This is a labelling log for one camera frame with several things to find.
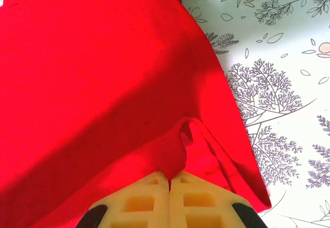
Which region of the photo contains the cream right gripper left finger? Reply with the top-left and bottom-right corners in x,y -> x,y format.
79,171 -> 170,228

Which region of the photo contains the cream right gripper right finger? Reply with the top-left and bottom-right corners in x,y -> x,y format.
169,171 -> 269,228

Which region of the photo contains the red t-shirt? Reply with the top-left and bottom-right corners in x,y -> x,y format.
0,0 -> 273,228

